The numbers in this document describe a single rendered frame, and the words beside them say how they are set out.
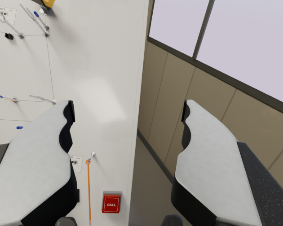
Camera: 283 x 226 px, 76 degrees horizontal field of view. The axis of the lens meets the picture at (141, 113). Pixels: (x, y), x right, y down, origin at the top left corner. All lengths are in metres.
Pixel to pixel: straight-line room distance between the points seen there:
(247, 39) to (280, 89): 0.35
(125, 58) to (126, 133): 0.25
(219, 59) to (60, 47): 1.05
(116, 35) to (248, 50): 0.86
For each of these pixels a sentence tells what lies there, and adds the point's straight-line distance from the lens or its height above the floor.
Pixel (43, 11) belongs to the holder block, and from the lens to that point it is 0.71.
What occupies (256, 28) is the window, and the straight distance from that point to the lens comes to 1.28.
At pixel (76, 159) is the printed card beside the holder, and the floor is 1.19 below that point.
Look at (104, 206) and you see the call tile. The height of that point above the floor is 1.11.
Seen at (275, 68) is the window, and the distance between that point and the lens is 1.21.
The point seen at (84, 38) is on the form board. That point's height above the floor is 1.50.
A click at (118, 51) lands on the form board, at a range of 0.63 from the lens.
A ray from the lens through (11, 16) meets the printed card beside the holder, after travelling 0.74.
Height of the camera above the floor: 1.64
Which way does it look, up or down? 32 degrees down
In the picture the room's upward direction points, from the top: 10 degrees clockwise
